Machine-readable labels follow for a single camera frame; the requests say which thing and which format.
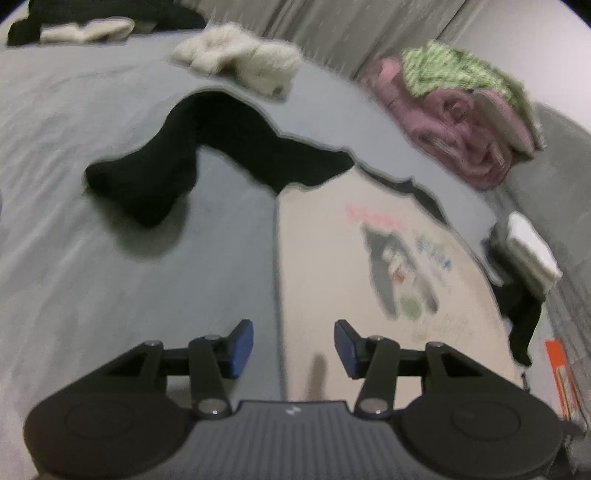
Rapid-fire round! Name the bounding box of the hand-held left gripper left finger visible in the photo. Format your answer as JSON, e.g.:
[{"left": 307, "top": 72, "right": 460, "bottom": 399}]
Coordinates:
[{"left": 106, "top": 318, "right": 256, "bottom": 419}]

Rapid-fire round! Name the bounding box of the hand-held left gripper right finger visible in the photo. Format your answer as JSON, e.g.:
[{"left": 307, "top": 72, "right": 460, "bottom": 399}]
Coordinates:
[{"left": 333, "top": 318, "right": 490, "bottom": 420}]

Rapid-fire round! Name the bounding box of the black and cream printed sweatshirt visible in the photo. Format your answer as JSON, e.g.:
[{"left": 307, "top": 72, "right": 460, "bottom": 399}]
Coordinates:
[{"left": 83, "top": 90, "right": 544, "bottom": 407}]

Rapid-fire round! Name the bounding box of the grey bed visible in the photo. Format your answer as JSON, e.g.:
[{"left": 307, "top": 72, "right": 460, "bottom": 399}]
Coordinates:
[{"left": 0, "top": 28, "right": 591, "bottom": 480}]

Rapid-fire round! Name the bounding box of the folded white garment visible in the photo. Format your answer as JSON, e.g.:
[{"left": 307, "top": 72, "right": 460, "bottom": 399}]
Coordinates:
[{"left": 505, "top": 211, "right": 563, "bottom": 297}]

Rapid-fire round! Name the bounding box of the folded pink quilt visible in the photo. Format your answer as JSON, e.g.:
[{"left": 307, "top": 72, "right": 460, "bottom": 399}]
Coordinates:
[{"left": 364, "top": 55, "right": 514, "bottom": 191}]

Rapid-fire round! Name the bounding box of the pink pillow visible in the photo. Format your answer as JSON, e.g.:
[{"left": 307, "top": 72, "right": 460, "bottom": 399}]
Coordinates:
[{"left": 473, "top": 90, "right": 539, "bottom": 158}]

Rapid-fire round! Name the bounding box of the white plush dog toy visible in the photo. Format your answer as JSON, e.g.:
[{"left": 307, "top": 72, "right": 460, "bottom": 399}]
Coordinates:
[{"left": 170, "top": 24, "right": 304, "bottom": 99}]

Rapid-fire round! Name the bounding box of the green patterned cloth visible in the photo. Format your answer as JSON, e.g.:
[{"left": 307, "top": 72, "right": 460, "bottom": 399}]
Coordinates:
[{"left": 400, "top": 40, "right": 546, "bottom": 151}]

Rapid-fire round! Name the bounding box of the grey star patterned curtain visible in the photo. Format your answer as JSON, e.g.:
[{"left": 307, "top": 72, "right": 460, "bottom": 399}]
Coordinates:
[{"left": 185, "top": 0, "right": 468, "bottom": 80}]

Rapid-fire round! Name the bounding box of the crumpled black garment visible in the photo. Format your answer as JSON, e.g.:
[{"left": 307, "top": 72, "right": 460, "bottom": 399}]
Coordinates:
[{"left": 7, "top": 0, "right": 206, "bottom": 47}]

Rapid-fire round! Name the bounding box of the cream sock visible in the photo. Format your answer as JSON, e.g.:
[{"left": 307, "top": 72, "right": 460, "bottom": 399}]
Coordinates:
[{"left": 39, "top": 16, "right": 135, "bottom": 45}]

